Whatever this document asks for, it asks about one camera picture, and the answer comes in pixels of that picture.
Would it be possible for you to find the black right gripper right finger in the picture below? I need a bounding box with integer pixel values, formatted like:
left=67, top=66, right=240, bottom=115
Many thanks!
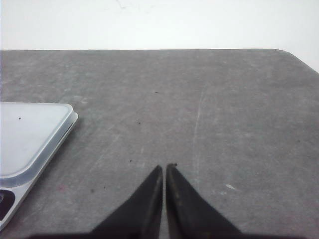
left=165, top=163, right=244, bottom=235

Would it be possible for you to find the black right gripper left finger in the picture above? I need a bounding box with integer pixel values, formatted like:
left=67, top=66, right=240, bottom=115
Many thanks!
left=90, top=165, right=163, bottom=235

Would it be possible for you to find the silver digital kitchen scale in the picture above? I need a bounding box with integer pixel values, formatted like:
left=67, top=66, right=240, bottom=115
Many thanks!
left=0, top=102, right=78, bottom=229

